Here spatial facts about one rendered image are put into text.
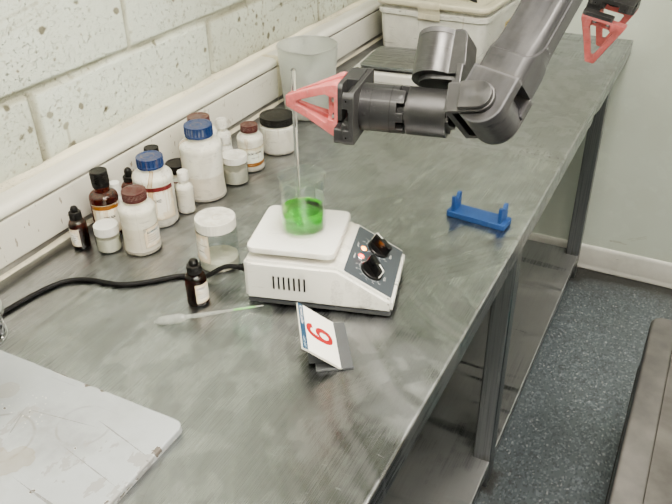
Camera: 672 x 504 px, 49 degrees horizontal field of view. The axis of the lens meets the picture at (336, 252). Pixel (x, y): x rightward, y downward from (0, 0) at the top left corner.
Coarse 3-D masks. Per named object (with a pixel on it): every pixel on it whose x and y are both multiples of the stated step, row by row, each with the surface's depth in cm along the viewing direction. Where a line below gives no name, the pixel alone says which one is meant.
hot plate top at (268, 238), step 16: (272, 208) 104; (272, 224) 101; (336, 224) 100; (256, 240) 97; (272, 240) 97; (288, 240) 97; (304, 240) 97; (320, 240) 97; (336, 240) 97; (304, 256) 94; (320, 256) 94
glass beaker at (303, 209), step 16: (288, 176) 98; (304, 176) 99; (320, 176) 97; (288, 192) 94; (304, 192) 93; (320, 192) 95; (288, 208) 95; (304, 208) 94; (320, 208) 96; (288, 224) 97; (304, 224) 96; (320, 224) 97
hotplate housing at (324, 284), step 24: (240, 264) 102; (264, 264) 96; (288, 264) 96; (312, 264) 95; (336, 264) 95; (264, 288) 98; (288, 288) 97; (312, 288) 96; (336, 288) 95; (360, 288) 95; (360, 312) 97; (384, 312) 96
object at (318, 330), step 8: (304, 312) 92; (312, 312) 94; (312, 320) 92; (320, 320) 93; (312, 328) 90; (320, 328) 92; (328, 328) 93; (312, 336) 89; (320, 336) 90; (328, 336) 92; (312, 344) 87; (320, 344) 89; (328, 344) 90; (320, 352) 87; (328, 352) 88; (336, 360) 88
